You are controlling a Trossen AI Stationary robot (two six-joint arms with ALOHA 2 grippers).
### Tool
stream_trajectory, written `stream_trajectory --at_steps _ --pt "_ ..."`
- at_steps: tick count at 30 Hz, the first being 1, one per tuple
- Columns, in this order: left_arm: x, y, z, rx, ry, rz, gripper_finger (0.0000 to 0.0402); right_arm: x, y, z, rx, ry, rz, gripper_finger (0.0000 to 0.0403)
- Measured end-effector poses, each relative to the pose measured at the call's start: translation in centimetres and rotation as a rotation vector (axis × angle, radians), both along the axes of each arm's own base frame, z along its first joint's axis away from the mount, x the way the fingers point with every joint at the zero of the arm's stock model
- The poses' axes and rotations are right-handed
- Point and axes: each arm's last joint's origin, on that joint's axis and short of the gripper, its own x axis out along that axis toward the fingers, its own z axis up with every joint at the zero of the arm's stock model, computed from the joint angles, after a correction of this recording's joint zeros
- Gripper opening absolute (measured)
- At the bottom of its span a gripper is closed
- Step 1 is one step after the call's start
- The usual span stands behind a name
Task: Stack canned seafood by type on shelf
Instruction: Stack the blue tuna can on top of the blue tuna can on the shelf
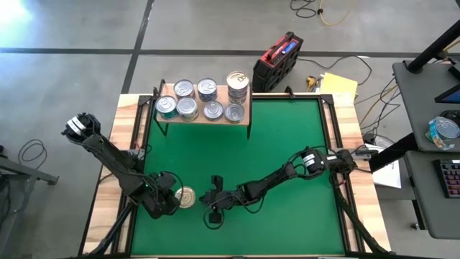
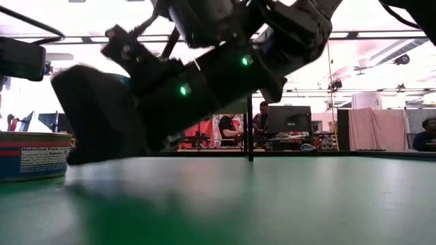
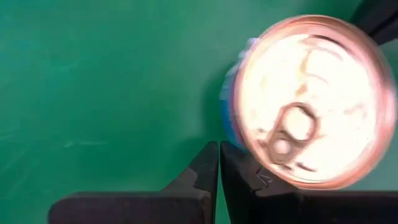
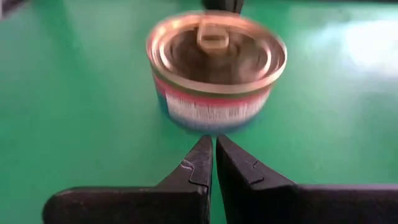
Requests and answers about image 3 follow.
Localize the green table mat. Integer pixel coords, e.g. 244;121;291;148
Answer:
0;0;398;224

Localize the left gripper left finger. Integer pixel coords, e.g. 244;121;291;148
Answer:
48;141;220;224

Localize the black aluminium table frame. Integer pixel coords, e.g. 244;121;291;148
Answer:
351;0;398;46

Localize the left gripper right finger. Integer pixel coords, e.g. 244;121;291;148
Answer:
220;140;398;224

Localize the gold-lid seafood can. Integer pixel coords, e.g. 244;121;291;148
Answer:
220;14;398;190

